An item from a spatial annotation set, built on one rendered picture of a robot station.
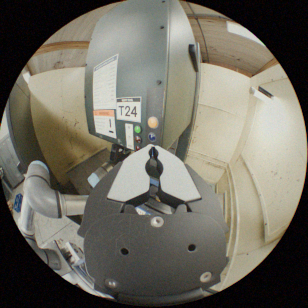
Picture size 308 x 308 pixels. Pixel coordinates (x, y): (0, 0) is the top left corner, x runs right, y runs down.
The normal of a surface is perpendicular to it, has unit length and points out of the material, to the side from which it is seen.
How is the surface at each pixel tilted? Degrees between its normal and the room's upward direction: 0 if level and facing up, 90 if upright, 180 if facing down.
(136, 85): 90
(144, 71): 90
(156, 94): 90
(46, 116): 90
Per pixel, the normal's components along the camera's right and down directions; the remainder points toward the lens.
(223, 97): -0.48, 0.44
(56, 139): 0.88, 0.29
